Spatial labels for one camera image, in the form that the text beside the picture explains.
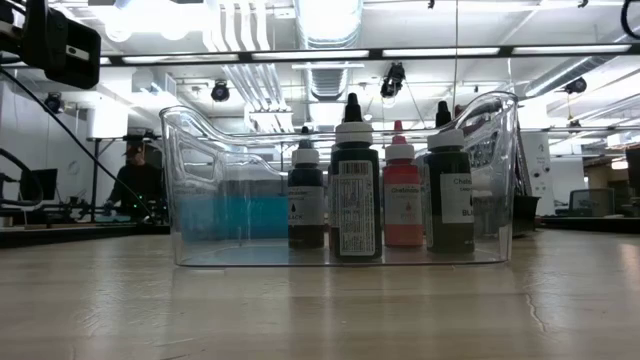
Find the black ink bottle white cap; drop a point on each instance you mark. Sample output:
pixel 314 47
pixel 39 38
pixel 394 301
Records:
pixel 306 205
pixel 450 210
pixel 356 210

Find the red ink bottle white cap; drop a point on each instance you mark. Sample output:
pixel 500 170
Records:
pixel 402 210

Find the black background monitor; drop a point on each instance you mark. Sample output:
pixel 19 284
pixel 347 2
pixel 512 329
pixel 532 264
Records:
pixel 42 185

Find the person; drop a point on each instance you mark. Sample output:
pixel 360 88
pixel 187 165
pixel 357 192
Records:
pixel 135 185

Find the blue plastic bin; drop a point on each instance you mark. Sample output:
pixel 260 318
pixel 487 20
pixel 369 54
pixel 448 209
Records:
pixel 230 217

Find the clear plastic bin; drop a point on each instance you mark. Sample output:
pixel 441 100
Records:
pixel 210 240

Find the black mesh basket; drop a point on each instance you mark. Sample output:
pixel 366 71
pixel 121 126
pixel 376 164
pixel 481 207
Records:
pixel 527 215

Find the grey background chair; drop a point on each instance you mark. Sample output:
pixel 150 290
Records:
pixel 595 202

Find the silver ceiling air duct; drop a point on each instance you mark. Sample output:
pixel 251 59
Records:
pixel 327 30

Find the white wall device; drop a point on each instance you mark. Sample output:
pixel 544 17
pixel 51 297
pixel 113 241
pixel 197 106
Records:
pixel 537 160

